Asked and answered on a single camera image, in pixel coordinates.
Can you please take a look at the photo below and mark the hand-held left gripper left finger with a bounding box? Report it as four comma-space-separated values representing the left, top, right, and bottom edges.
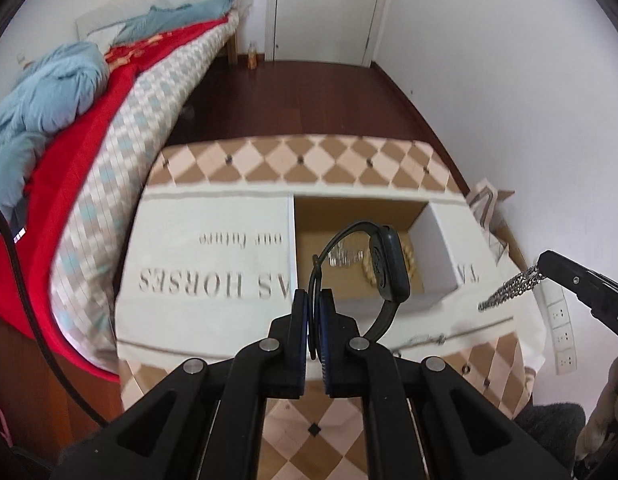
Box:
51, 290, 310, 480

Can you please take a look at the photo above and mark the thin silver necklace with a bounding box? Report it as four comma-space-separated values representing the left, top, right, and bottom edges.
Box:
396, 331, 449, 350

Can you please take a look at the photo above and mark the cardboard box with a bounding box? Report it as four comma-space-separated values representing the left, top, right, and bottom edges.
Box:
288, 194, 461, 312

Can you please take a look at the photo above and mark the brown paper bag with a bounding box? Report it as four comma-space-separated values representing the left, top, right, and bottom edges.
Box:
466, 178, 529, 267

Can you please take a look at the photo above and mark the gold beaded bracelet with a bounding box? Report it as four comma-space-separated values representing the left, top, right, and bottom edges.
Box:
360, 239, 420, 292

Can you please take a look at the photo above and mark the dark grey fuzzy cushion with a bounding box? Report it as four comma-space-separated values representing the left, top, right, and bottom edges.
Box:
514, 401, 587, 471

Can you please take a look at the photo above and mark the white door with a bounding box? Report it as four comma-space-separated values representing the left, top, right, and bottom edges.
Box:
265, 0, 397, 67

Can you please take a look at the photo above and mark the black cable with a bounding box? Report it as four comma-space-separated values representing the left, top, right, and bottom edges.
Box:
0, 195, 110, 428

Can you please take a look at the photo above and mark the checkered bed sheet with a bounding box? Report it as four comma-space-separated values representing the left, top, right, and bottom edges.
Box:
51, 10, 240, 363

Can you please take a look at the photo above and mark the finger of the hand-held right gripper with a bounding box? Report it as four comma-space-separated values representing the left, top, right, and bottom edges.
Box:
536, 251, 618, 349

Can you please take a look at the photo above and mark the light blue quilt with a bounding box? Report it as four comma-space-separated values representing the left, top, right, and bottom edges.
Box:
0, 0, 236, 207

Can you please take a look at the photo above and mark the white power strip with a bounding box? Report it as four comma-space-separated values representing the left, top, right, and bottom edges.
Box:
543, 280, 579, 376

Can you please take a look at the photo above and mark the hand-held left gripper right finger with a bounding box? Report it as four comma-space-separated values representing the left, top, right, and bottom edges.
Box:
316, 289, 576, 480

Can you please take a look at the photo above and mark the bed with red blanket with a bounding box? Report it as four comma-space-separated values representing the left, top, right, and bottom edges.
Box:
0, 16, 230, 375

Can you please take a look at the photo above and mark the checkered printed tablecloth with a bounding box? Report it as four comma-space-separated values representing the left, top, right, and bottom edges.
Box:
113, 134, 546, 480

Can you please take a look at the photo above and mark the clear crystal bracelet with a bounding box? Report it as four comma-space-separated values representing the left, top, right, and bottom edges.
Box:
329, 242, 365, 268

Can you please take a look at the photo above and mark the silver chain bracelet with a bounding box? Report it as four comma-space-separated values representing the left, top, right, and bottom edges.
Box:
478, 265, 546, 313

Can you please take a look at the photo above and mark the black smartwatch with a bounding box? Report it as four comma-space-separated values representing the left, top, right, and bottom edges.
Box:
308, 221, 413, 361

